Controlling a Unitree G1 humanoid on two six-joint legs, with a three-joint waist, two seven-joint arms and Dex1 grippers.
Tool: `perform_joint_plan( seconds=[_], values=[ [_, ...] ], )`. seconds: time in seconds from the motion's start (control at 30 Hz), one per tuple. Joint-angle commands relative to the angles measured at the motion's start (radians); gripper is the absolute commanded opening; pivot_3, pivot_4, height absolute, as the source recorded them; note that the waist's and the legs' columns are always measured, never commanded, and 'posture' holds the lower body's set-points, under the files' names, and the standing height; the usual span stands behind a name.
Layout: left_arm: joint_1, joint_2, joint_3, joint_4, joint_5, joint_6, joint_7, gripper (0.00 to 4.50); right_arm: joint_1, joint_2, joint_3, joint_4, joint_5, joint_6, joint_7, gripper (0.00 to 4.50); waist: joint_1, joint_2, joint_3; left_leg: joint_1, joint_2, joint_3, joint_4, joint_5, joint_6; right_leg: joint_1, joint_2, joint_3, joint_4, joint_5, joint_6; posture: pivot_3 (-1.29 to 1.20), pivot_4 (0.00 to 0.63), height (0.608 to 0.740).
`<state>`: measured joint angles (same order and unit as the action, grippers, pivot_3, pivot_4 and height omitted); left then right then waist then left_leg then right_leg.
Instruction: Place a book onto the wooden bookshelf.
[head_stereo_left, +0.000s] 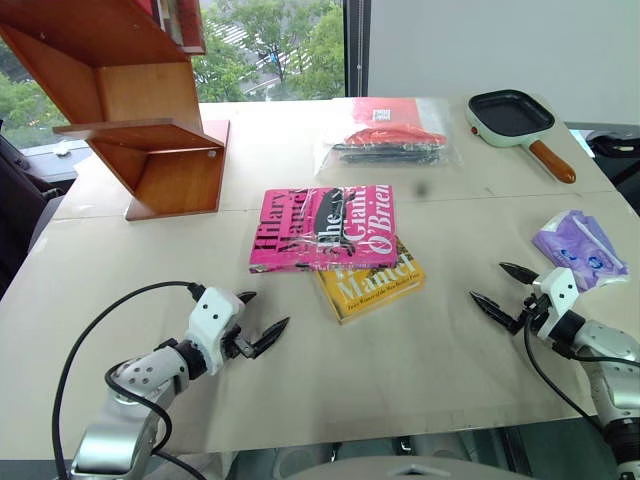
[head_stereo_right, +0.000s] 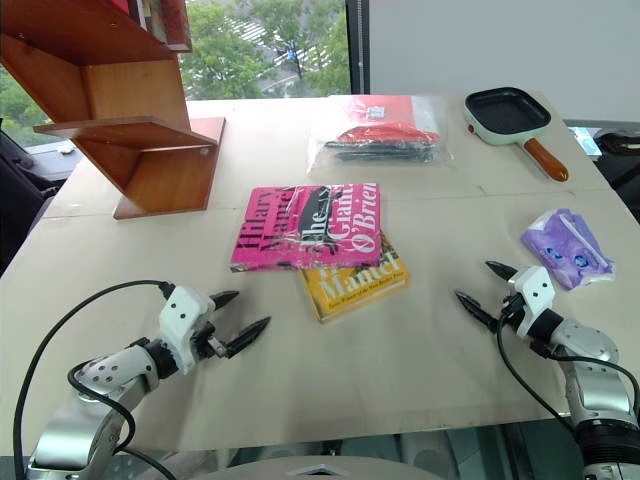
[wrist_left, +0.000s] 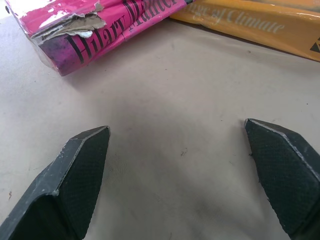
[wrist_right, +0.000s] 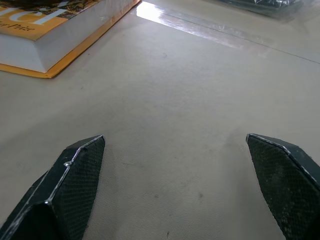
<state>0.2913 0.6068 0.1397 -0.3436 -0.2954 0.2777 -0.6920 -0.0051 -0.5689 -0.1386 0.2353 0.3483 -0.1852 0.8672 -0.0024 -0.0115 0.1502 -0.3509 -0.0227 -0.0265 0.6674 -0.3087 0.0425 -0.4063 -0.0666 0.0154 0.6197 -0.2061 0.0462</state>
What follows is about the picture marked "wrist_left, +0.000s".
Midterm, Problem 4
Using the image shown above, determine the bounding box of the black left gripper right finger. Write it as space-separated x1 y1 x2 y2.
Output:
243 118 320 240

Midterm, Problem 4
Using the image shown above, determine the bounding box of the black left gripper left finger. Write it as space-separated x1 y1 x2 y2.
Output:
0 125 111 240

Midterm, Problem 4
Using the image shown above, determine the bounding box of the yellow book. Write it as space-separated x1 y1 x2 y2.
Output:
169 0 320 63

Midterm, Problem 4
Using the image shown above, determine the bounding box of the pink torn-cover book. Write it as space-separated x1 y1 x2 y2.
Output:
4 0 188 77

